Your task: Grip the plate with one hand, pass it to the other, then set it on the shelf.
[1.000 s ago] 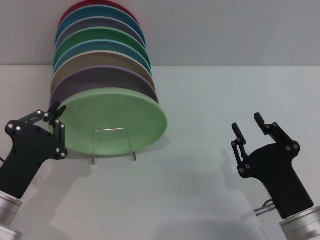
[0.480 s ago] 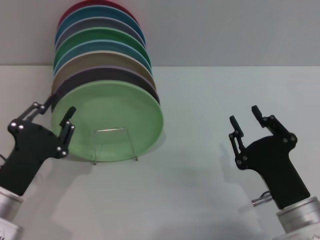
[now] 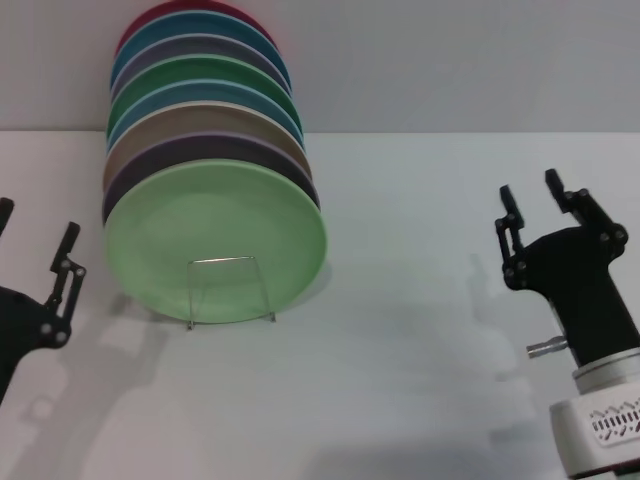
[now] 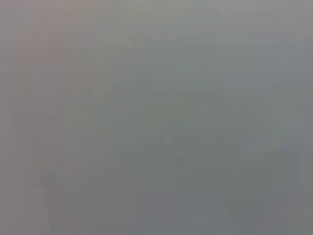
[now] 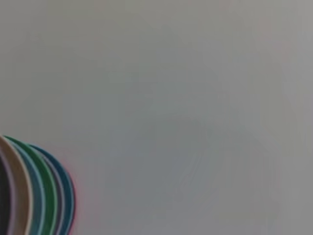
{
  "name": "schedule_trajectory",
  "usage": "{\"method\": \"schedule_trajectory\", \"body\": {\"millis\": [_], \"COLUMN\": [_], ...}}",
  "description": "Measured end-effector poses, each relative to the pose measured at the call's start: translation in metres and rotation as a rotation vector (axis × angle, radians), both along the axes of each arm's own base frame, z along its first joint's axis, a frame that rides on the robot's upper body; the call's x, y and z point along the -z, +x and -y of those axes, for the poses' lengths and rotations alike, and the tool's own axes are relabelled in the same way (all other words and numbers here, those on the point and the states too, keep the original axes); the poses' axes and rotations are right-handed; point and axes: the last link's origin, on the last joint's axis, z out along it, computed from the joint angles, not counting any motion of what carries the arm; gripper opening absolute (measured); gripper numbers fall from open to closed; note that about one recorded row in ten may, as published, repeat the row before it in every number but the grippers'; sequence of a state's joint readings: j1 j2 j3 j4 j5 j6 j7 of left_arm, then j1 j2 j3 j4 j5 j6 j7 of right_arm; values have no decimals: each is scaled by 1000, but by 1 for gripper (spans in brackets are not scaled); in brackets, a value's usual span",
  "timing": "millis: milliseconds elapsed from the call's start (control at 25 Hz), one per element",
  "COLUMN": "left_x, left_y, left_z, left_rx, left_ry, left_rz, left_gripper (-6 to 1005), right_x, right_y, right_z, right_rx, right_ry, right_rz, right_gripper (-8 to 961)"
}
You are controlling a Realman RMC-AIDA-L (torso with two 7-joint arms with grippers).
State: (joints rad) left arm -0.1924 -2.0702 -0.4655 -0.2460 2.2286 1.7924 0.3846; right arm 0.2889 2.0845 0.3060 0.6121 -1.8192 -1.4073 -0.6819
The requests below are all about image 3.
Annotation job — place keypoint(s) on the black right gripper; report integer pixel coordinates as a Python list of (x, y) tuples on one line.
[(580, 290)]

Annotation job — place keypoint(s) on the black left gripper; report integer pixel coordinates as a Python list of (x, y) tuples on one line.
[(20, 330)]

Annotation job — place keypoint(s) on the light green plate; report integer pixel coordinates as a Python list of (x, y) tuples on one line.
[(210, 220)]

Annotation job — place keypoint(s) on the lavender plate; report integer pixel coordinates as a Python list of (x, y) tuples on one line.
[(200, 147)]

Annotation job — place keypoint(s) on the tan plate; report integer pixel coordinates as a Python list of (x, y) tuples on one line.
[(200, 120)]

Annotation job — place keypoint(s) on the blue plate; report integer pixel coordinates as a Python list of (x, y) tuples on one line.
[(200, 94)]

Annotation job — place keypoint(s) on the dark green plate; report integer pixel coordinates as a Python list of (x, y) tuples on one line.
[(200, 71)]

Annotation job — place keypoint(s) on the red plate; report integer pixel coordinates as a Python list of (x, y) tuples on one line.
[(145, 17)]

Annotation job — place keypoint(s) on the grey purple plate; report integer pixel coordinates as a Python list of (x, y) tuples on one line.
[(200, 48)]

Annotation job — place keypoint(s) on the teal plate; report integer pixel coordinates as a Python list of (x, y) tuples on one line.
[(200, 26)]

